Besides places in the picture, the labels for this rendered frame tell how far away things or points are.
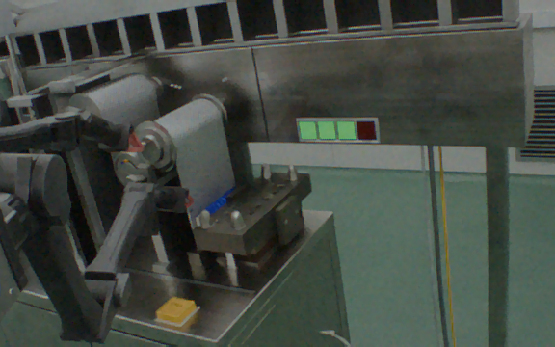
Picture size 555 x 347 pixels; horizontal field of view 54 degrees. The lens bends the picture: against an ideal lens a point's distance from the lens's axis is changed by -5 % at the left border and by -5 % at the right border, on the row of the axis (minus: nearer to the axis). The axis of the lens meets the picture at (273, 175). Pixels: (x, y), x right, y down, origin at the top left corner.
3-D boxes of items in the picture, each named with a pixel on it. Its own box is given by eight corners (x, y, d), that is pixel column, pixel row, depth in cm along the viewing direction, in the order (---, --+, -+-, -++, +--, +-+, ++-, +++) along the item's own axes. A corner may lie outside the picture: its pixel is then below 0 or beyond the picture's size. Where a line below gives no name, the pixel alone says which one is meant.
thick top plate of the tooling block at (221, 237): (197, 249, 154) (192, 228, 152) (268, 188, 185) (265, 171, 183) (246, 255, 146) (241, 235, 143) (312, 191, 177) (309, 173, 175)
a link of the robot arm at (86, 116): (81, 133, 130) (91, 111, 130) (66, 127, 134) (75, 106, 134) (102, 143, 135) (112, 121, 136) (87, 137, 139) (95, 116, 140)
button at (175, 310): (158, 319, 137) (155, 311, 136) (174, 304, 142) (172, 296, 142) (179, 325, 133) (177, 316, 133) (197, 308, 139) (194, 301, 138)
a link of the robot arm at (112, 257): (119, 291, 97) (61, 288, 97) (123, 316, 100) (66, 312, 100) (165, 179, 136) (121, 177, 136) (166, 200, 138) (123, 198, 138)
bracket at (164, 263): (152, 269, 162) (124, 172, 151) (166, 258, 167) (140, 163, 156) (165, 272, 159) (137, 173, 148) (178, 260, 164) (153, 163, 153)
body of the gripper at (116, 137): (129, 150, 139) (108, 141, 133) (102, 150, 144) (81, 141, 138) (135, 125, 140) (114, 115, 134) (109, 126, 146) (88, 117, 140)
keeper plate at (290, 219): (279, 244, 161) (274, 210, 157) (296, 227, 169) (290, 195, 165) (287, 245, 159) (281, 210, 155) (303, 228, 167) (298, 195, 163)
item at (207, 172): (190, 223, 157) (174, 161, 151) (234, 188, 176) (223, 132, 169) (192, 223, 157) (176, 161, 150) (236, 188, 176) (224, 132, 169)
